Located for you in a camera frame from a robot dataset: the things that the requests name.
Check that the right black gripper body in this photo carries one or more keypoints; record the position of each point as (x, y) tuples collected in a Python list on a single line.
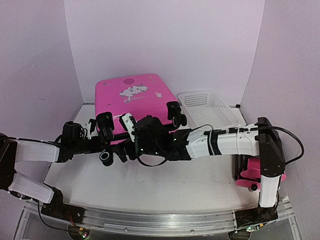
[(150, 148)]

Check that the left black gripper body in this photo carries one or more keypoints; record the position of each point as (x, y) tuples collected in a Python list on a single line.
[(78, 148)]

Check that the pink hard-shell suitcase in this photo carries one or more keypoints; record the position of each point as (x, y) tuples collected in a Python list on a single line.
[(138, 95)]

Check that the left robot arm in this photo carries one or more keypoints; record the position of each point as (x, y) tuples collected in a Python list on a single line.
[(74, 140)]

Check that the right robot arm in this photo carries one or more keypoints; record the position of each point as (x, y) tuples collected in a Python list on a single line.
[(256, 139)]

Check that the white perforated plastic basket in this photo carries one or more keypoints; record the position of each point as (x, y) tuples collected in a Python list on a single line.
[(205, 107)]

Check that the black and pink drawer organizer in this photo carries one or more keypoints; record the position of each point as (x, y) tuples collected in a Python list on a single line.
[(247, 170)]

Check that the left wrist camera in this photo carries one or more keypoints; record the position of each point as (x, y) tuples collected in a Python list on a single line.
[(90, 127)]

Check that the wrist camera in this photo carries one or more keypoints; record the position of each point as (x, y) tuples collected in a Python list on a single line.
[(90, 127), (128, 123)]

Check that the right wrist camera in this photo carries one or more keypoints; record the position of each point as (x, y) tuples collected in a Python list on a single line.
[(128, 123)]

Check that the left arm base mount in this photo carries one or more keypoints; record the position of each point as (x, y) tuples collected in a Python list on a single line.
[(59, 210)]

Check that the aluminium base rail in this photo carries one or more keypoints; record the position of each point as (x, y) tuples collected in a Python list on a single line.
[(181, 224)]

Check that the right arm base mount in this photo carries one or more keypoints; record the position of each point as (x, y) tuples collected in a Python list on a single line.
[(255, 216)]

